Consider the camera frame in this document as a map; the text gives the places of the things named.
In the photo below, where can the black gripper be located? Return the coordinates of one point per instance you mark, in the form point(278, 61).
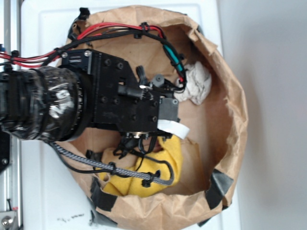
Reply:
point(112, 98)

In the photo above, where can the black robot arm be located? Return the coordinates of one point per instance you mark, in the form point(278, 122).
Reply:
point(41, 103)

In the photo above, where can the white crumpled cloth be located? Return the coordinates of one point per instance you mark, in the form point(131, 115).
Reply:
point(199, 82)

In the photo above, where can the brown paper bag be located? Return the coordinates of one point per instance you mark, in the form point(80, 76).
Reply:
point(217, 137)

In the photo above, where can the black tape piece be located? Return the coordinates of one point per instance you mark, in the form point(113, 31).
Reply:
point(220, 184)

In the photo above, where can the aluminium frame rail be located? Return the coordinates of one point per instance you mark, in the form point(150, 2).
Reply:
point(11, 209)

